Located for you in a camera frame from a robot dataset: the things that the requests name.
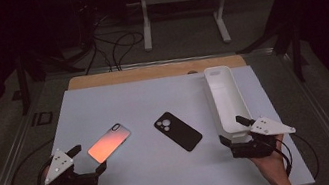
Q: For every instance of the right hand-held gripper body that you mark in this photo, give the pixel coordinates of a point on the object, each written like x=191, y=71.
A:
x=253, y=149

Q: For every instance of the white plastic storage bin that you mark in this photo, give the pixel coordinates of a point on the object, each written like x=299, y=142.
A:
x=225, y=95

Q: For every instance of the black phone case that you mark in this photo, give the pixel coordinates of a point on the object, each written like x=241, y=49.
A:
x=177, y=132

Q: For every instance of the person's right hand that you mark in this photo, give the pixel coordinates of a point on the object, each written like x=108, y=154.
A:
x=275, y=168

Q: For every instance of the white table board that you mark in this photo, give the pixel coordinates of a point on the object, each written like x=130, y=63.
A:
x=141, y=109

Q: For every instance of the black tripod stand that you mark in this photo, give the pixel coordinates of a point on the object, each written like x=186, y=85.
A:
x=22, y=85
x=296, y=56

